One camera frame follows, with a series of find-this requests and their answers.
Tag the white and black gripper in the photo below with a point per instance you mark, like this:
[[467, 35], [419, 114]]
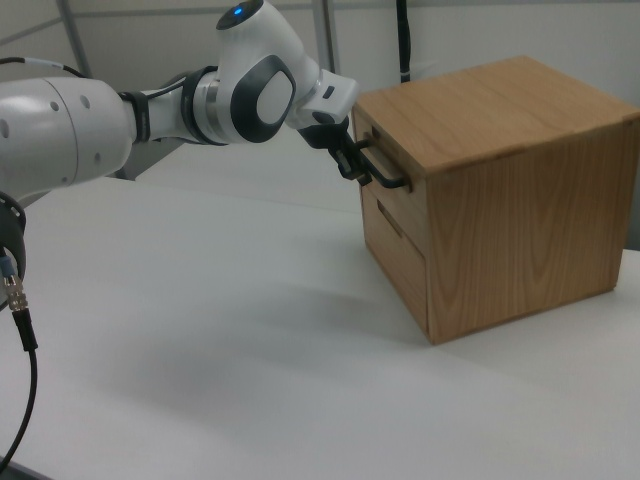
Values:
[[330, 97]]

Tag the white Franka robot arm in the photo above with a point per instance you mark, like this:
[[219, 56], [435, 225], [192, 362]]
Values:
[[260, 60]]

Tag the wooden drawer cabinet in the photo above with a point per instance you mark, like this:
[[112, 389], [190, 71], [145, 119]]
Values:
[[525, 225]]

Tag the black padded pole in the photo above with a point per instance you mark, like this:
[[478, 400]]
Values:
[[404, 40]]

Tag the grey metal frame strut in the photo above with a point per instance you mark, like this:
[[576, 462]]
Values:
[[79, 40], [327, 35]]

